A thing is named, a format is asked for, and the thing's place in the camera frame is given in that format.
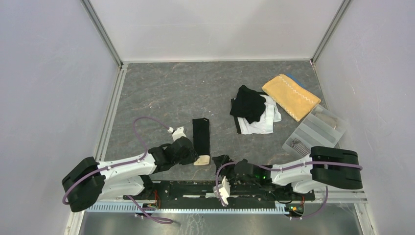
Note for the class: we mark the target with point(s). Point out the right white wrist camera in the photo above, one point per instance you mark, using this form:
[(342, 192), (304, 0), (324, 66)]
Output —
[(222, 190)]

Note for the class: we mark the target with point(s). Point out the black crumpled underwear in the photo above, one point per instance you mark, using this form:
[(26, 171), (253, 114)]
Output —
[(248, 104)]

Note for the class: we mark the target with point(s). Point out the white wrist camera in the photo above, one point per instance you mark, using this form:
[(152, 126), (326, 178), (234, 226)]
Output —
[(222, 190), (176, 133)]

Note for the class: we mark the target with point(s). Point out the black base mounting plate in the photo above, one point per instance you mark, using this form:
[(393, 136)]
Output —
[(200, 195)]

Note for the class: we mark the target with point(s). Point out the aluminium frame rail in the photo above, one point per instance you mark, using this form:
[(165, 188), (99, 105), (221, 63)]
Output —
[(124, 204)]

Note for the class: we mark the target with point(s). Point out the black underwear beige waistband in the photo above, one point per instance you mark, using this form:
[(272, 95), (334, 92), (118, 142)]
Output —
[(201, 140)]

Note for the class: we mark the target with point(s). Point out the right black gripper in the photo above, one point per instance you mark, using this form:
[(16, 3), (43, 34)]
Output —
[(220, 159)]

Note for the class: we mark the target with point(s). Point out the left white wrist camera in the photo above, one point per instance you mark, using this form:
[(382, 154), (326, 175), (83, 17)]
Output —
[(176, 133)]

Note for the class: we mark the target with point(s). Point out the folded yellow towel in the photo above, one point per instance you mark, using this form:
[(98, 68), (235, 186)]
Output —
[(289, 95)]

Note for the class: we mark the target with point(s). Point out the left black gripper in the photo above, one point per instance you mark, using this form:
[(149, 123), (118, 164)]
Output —
[(191, 158)]

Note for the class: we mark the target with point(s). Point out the blue cloth under towel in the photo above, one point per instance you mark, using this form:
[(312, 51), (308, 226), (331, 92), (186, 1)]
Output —
[(295, 80)]

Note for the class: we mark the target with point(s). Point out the white underwear black waistband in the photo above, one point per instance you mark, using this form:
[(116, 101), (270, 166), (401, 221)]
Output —
[(265, 124)]

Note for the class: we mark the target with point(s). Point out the clear plastic organizer box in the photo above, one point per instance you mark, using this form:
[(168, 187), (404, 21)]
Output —
[(319, 128)]

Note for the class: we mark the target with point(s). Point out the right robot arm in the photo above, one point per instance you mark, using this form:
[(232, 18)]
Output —
[(323, 166)]

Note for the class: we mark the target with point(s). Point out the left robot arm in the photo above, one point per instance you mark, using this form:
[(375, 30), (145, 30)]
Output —
[(92, 181)]

